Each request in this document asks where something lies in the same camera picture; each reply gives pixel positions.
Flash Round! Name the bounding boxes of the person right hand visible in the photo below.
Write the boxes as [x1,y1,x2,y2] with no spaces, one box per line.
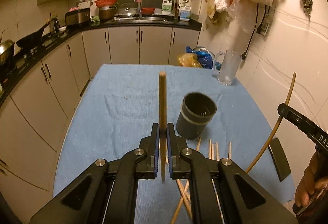
[294,151,327,207]

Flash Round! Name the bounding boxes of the blue towel table mat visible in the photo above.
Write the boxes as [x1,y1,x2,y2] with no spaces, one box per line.
[52,64,295,224]

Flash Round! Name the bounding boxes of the dark utensil holder cup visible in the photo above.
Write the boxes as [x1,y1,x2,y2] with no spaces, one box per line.
[176,92,217,140]

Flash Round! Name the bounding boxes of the clear glass mug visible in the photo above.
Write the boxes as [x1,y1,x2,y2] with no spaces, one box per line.
[212,50,242,86]

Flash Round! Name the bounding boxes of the blue plastic bag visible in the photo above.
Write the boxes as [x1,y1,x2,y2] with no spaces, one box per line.
[185,46,215,69]

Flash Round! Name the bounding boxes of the yellow plastic bag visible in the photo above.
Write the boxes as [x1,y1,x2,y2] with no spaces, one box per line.
[177,53,202,68]

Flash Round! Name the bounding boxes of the black wok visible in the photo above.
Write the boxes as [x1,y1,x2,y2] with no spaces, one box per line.
[16,20,50,50]

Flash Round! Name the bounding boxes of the steel lidded pot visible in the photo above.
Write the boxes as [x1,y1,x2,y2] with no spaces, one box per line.
[0,39,15,69]

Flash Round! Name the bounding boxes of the electric kettle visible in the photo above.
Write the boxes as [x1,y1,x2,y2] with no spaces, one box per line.
[49,16,60,34]

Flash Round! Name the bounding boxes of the blue label bottle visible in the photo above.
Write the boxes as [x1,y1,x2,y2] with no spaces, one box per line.
[180,6,191,21]

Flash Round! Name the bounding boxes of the glass pot lid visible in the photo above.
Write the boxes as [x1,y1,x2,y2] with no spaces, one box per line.
[117,2,138,18]

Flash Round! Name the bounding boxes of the red bowl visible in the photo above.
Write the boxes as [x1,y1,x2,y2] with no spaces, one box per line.
[141,8,156,15]

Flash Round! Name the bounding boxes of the red basin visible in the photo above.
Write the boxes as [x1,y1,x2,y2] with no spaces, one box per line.
[95,0,117,8]

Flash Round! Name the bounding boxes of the green label detergent jug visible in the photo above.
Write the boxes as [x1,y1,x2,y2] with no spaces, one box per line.
[161,0,173,15]

